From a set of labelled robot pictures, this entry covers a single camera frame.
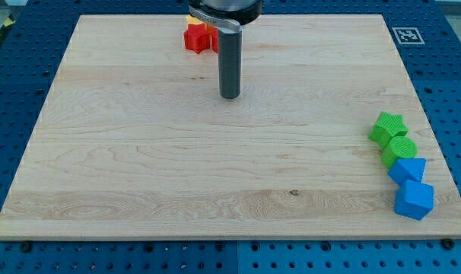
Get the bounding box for light wooden board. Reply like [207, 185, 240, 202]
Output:
[0, 14, 461, 241]

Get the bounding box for white fiducial marker tag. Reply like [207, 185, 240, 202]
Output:
[393, 27, 424, 45]

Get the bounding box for green cylinder block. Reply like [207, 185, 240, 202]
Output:
[380, 136, 418, 169]

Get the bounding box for black bolt front left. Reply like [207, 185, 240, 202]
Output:
[19, 241, 33, 253]

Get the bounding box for black bolt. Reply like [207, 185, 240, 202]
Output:
[440, 238, 456, 250]
[19, 241, 33, 253]

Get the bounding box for grey cylindrical pointer rod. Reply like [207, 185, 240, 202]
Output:
[218, 30, 242, 99]

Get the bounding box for black bolt front right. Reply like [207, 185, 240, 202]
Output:
[440, 238, 456, 250]

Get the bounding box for black robot arm flange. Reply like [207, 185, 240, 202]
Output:
[188, 0, 263, 33]

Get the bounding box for red block behind rod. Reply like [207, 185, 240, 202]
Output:
[211, 29, 218, 53]

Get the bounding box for yellow block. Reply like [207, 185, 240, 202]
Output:
[186, 14, 204, 25]

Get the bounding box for blue triangle block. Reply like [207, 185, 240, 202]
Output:
[388, 158, 427, 186]

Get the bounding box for green star block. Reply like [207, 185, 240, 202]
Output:
[369, 111, 409, 148]

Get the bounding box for red star block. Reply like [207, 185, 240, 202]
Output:
[183, 24, 211, 54]

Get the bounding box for blue cube block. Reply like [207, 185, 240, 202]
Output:
[394, 180, 434, 221]

